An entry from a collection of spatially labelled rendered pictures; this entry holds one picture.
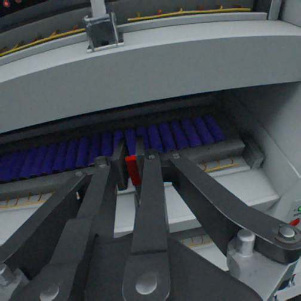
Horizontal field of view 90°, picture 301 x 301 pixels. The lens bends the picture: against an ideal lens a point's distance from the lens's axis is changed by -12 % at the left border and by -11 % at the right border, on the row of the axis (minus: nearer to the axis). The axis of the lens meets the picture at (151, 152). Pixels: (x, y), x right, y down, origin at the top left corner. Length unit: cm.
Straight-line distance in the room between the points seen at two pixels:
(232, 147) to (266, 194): 8
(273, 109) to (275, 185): 10
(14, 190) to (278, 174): 37
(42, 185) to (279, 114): 33
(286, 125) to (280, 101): 3
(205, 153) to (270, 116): 10
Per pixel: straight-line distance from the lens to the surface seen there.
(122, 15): 20
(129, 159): 16
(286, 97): 24
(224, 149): 26
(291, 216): 33
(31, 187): 30
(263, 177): 28
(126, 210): 24
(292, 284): 86
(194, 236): 40
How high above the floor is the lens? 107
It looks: 30 degrees down
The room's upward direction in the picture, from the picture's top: 10 degrees counter-clockwise
